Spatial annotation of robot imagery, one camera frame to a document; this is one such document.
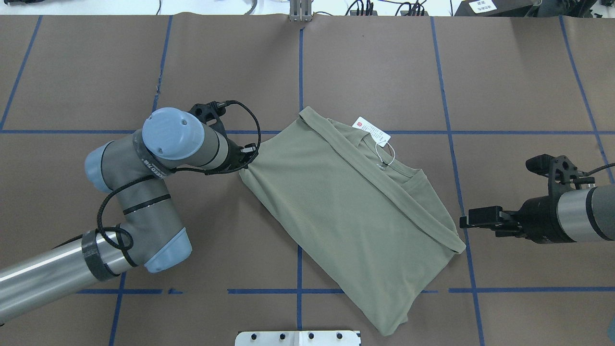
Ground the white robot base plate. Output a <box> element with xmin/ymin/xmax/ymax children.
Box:
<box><xmin>234</xmin><ymin>330</ymin><xmax>362</xmax><ymax>346</ymax></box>

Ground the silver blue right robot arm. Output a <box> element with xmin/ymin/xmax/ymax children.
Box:
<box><xmin>459</xmin><ymin>155</ymin><xmax>615</xmax><ymax>245</ymax></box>

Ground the olive green long-sleeve shirt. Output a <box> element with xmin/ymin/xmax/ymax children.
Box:
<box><xmin>240</xmin><ymin>107</ymin><xmax>466</xmax><ymax>336</ymax></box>

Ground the white paper price tag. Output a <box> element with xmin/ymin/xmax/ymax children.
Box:
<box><xmin>352</xmin><ymin>116</ymin><xmax>391</xmax><ymax>148</ymax></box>

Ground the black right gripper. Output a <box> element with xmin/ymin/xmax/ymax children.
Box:
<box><xmin>459</xmin><ymin>154</ymin><xmax>595</xmax><ymax>245</ymax></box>

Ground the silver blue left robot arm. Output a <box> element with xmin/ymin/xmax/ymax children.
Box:
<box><xmin>1</xmin><ymin>100</ymin><xmax>261</xmax><ymax>324</ymax></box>

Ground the grey aluminium post bracket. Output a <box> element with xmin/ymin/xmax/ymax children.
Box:
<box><xmin>288</xmin><ymin>0</ymin><xmax>313</xmax><ymax>23</ymax></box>

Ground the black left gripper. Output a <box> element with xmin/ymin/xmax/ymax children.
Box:
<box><xmin>189</xmin><ymin>100</ymin><xmax>260</xmax><ymax>172</ymax></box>

